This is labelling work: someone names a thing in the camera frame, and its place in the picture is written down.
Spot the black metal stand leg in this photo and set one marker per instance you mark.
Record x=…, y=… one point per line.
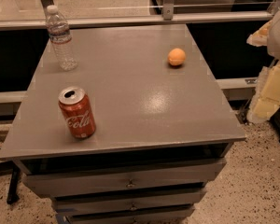
x=12, y=195

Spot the red Coca-Cola can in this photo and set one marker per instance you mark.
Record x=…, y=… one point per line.
x=75, y=105

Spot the clear plastic water bottle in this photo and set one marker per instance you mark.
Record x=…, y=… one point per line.
x=60, y=38

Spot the grey metal railing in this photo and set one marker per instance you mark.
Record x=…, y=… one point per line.
x=30, y=14

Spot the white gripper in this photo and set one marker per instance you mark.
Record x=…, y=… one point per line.
x=266, y=94

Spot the orange fruit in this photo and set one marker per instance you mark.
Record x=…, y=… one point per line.
x=176, y=57

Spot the grey drawer cabinet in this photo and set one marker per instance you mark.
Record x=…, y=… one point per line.
x=162, y=131

